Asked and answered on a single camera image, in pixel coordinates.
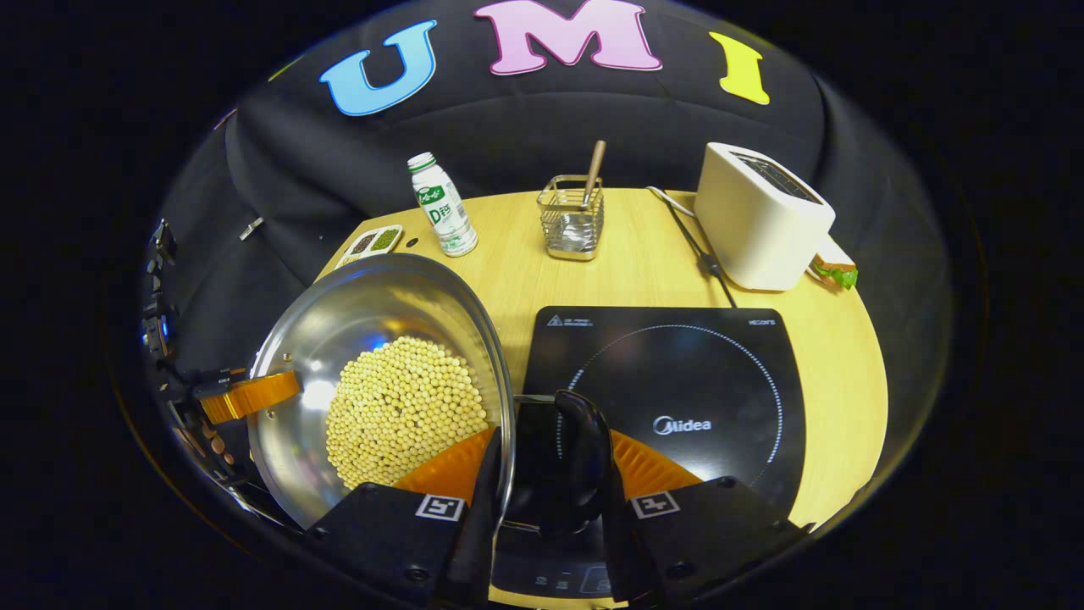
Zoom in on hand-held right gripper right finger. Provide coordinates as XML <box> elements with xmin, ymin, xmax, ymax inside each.
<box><xmin>600</xmin><ymin>428</ymin><xmax>816</xmax><ymax>607</ymax></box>

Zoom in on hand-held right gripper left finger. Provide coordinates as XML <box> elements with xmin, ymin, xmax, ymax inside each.
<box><xmin>303</xmin><ymin>426</ymin><xmax>506</xmax><ymax>609</ymax></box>

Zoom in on steel pot with black handles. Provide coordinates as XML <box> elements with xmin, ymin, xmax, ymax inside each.
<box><xmin>246</xmin><ymin>254</ymin><xmax>616</xmax><ymax>540</ymax></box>

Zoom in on black induction cooktop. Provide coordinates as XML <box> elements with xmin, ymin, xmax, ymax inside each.
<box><xmin>491</xmin><ymin>305</ymin><xmax>807</xmax><ymax>604</ymax></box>

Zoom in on pile of yellow beans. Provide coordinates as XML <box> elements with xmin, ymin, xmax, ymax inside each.
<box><xmin>326</xmin><ymin>336</ymin><xmax>491</xmax><ymax>491</ymax></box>

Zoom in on small white bean dish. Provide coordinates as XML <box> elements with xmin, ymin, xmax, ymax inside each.
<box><xmin>335</xmin><ymin>225</ymin><xmax>405</xmax><ymax>270</ymax></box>

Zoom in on white green-label drink bottle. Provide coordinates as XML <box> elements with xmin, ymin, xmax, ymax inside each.
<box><xmin>407</xmin><ymin>152</ymin><xmax>479</xmax><ymax>258</ymax></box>

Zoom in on toy sandwich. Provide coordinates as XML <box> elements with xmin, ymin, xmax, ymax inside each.
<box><xmin>807</xmin><ymin>237</ymin><xmax>860</xmax><ymax>291</ymax></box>

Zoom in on white toaster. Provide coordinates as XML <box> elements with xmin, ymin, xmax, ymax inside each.
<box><xmin>694</xmin><ymin>142</ymin><xmax>837</xmax><ymax>292</ymax></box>

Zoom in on black backdrop cloth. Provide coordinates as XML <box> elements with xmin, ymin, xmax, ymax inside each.
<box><xmin>140</xmin><ymin>0</ymin><xmax>956</xmax><ymax>441</ymax></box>

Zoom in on wooden stick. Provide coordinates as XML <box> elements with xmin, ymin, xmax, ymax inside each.
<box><xmin>581</xmin><ymin>140</ymin><xmax>608</xmax><ymax>209</ymax></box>

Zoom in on black toaster cable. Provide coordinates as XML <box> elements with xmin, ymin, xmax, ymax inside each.
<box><xmin>648</xmin><ymin>186</ymin><xmax>738</xmax><ymax>308</ymax></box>

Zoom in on wire mesh basket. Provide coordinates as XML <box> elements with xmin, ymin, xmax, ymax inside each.
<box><xmin>537</xmin><ymin>175</ymin><xmax>606</xmax><ymax>262</ymax></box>

